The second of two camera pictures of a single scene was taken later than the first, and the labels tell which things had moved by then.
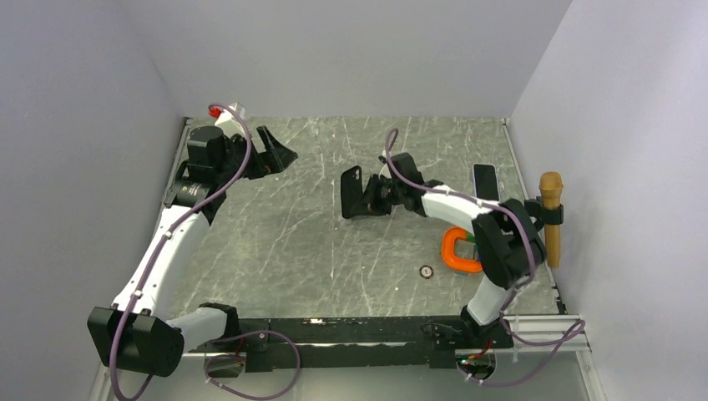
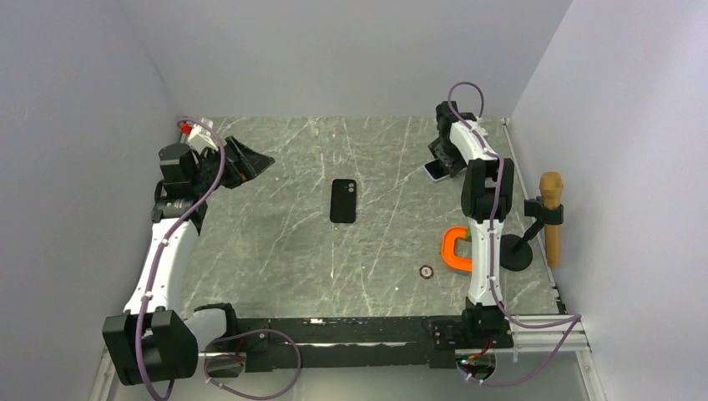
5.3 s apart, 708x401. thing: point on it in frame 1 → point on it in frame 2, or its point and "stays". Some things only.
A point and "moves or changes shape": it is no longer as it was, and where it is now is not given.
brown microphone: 551,185 stays
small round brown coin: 426,271 stays
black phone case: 351,190 moves or changes shape
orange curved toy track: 449,253 stays
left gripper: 275,158 → 248,165
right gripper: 368,204 → 453,164
